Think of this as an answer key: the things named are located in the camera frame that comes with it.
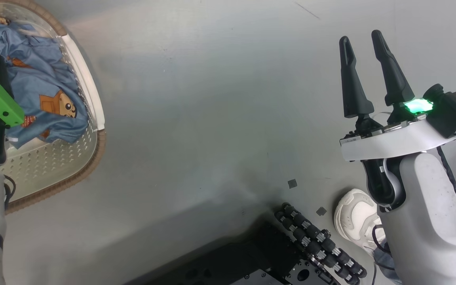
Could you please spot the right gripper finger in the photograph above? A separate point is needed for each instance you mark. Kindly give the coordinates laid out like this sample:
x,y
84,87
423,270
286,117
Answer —
x,y
354,91
396,83

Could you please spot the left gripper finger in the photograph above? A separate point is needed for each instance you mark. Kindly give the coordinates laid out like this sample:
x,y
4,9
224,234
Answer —
x,y
2,73

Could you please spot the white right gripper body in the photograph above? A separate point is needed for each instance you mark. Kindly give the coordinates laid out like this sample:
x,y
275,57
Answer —
x,y
394,142

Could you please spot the blue bear print garment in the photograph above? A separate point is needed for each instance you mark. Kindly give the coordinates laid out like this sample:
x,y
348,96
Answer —
x,y
42,79

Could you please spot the white sneaker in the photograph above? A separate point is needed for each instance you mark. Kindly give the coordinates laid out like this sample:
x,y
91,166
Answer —
x,y
354,217

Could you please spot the cream perforated laundry basket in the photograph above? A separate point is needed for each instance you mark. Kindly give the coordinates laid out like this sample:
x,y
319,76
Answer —
x,y
54,170

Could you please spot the small grey square chip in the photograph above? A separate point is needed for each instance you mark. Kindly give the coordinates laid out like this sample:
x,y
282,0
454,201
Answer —
x,y
321,211
292,183

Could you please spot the blue jeans trouser leg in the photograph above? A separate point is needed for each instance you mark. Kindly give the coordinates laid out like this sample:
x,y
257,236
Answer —
x,y
386,265

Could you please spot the black roller wheel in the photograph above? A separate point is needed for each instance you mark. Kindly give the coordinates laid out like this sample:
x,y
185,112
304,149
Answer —
x,y
319,241

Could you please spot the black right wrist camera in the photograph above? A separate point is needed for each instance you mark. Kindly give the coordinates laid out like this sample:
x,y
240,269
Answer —
x,y
453,109

